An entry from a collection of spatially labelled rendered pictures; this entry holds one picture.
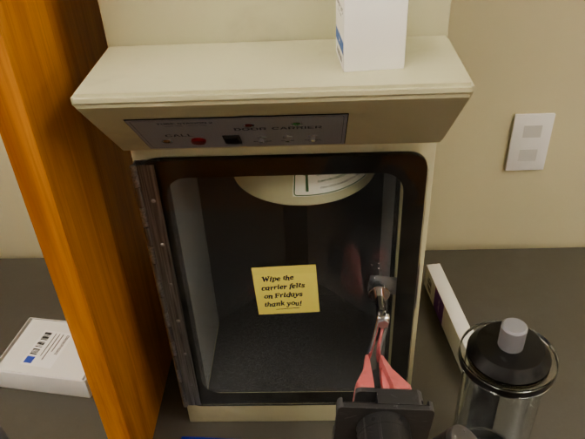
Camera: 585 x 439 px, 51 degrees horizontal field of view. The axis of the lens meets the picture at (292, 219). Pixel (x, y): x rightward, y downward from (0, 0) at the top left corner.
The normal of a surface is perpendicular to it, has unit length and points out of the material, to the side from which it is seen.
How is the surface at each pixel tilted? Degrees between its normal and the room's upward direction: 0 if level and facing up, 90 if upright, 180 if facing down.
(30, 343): 0
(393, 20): 90
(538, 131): 90
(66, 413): 0
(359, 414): 89
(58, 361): 0
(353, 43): 90
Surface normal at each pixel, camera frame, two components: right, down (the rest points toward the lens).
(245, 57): -0.04, -0.81
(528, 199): -0.02, 0.58
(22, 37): 1.00, -0.02
